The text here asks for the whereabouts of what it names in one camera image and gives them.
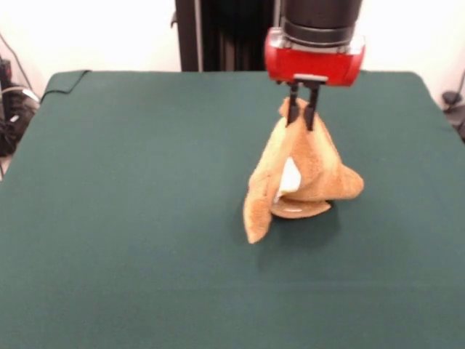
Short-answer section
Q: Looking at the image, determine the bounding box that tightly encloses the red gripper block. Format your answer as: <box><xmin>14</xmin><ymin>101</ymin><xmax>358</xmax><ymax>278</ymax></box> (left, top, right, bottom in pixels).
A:
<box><xmin>264</xmin><ymin>28</ymin><xmax>367</xmax><ymax>132</ymax></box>

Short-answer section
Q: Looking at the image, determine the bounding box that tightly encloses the tan terry towel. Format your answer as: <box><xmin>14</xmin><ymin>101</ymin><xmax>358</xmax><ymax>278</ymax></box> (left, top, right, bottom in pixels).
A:
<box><xmin>242</xmin><ymin>97</ymin><xmax>365</xmax><ymax>244</ymax></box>

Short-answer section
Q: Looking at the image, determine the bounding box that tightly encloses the dark green table cloth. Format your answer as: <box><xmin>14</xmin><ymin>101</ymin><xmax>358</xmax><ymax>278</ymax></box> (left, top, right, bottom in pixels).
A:
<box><xmin>0</xmin><ymin>70</ymin><xmax>465</xmax><ymax>349</ymax></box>

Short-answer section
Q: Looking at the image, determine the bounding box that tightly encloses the black pedestal column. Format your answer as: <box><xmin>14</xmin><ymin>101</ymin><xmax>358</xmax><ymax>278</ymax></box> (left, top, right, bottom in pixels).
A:
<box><xmin>175</xmin><ymin>0</ymin><xmax>288</xmax><ymax>73</ymax></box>

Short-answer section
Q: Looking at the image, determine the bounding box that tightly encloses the heap of black cables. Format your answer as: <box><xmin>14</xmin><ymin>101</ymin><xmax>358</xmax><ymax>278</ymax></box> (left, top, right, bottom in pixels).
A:
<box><xmin>0</xmin><ymin>57</ymin><xmax>39</xmax><ymax>157</ymax></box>

